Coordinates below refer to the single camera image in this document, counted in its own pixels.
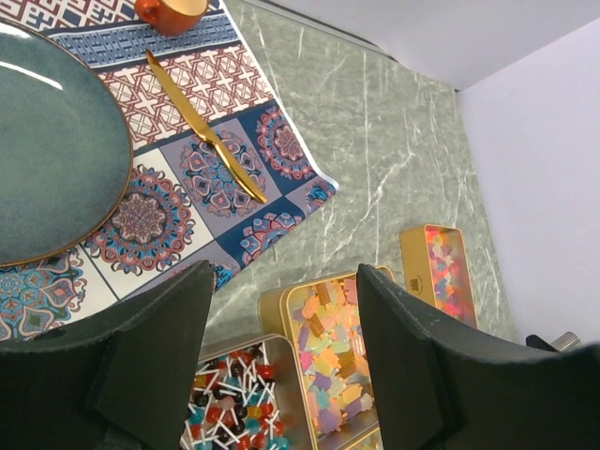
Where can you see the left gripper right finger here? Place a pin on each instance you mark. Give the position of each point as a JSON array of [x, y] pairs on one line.
[[441, 384]]

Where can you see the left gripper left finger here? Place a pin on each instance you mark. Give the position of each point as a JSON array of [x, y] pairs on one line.
[[118, 379]]

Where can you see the gold tin with lollipops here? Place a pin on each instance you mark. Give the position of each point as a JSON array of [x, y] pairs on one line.
[[247, 395]]

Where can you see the metal candy scoop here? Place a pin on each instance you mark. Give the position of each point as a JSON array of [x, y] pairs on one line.
[[565, 343]]

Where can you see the gold tin with popsicle candies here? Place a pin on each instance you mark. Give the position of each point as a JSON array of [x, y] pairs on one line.
[[321, 320]]

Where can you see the teal ceramic plate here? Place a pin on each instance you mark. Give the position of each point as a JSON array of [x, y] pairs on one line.
[[66, 151]]

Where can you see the gold tin with gummy candies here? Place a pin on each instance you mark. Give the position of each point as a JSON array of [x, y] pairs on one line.
[[436, 270]]

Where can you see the patterned placemat cloth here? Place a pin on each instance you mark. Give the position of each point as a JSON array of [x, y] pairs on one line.
[[182, 204]]

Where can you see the gold knife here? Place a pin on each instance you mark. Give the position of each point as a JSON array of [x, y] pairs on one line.
[[203, 130]]

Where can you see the orange cup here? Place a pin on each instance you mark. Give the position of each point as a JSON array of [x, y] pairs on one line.
[[171, 17]]

